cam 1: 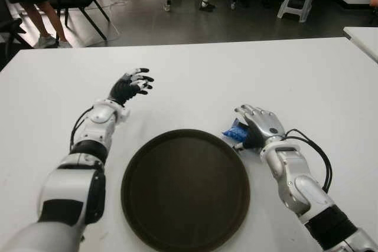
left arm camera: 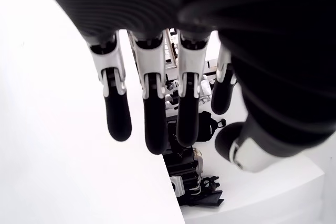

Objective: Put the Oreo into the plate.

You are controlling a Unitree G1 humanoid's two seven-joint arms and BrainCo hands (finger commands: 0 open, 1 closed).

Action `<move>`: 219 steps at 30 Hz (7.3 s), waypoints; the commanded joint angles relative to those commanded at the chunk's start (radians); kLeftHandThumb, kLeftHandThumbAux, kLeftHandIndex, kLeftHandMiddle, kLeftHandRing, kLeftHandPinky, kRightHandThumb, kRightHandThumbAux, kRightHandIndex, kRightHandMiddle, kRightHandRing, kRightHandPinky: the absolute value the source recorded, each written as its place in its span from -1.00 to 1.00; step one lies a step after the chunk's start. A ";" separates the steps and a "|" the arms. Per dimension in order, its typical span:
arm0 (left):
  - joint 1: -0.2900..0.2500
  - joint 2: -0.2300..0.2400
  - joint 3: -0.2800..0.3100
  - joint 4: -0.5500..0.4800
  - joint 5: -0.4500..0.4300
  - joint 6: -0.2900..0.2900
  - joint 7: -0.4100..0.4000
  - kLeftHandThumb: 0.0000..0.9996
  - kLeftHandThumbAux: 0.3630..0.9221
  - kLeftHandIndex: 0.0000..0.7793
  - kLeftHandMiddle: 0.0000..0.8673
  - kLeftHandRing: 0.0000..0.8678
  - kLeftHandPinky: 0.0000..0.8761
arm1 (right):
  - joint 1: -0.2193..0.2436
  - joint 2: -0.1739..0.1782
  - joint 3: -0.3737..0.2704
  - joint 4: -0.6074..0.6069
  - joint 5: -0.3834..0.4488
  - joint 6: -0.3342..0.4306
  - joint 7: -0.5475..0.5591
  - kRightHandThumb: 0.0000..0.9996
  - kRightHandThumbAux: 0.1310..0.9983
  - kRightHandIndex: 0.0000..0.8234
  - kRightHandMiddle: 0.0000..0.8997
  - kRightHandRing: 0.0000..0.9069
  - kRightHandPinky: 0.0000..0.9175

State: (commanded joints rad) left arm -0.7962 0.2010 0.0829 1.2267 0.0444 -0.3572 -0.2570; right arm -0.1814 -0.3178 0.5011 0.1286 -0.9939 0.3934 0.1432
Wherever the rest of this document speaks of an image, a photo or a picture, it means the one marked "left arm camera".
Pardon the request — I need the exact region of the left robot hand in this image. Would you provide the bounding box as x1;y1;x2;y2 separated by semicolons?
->
31;0;336;174

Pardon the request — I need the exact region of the white framed shelf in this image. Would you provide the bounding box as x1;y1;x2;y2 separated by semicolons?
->
163;27;182;69

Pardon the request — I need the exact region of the small white humanoid robot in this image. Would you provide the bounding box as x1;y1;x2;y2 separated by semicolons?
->
164;73;212;111

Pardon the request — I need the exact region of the black backpack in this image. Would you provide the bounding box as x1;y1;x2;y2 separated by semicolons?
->
196;111;227;143

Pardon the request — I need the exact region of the black equipment case stack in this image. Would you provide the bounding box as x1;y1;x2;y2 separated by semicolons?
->
162;115;202;205

